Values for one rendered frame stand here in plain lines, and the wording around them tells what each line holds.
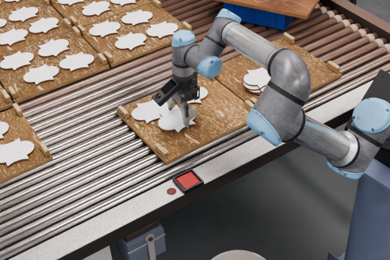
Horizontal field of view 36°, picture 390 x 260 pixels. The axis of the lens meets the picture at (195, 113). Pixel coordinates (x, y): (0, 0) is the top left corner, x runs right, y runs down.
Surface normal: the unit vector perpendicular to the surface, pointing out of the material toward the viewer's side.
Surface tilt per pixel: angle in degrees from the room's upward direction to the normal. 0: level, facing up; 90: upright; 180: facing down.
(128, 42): 0
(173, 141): 0
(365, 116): 39
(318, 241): 0
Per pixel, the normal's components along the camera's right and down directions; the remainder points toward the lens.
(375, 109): -0.51, -0.32
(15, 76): -0.04, -0.77
